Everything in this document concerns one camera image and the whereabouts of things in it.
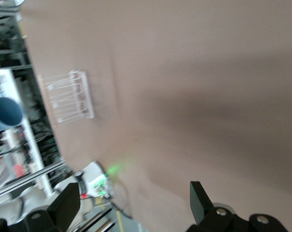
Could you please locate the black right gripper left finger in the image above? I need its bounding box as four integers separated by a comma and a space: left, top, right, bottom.
25, 182, 82, 232

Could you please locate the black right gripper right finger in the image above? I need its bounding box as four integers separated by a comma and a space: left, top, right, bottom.
187, 181, 252, 232

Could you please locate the blue plastic cup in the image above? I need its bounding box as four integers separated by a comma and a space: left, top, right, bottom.
0, 96, 25, 134

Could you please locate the silver arm base connector plate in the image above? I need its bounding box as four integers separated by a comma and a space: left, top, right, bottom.
92, 174, 113, 199

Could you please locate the brown table cover sheet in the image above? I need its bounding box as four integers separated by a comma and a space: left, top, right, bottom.
19, 0, 292, 232

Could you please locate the aluminium frame profile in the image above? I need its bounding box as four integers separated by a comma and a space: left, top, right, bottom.
0, 161, 67, 201

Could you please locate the black arm base cable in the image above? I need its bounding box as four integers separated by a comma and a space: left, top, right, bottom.
109, 178, 133, 219

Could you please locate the white frame post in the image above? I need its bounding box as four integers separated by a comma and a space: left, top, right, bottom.
0, 69, 53, 197

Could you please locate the white wire cup holder rack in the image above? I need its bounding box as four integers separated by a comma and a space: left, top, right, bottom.
36, 69, 96, 128

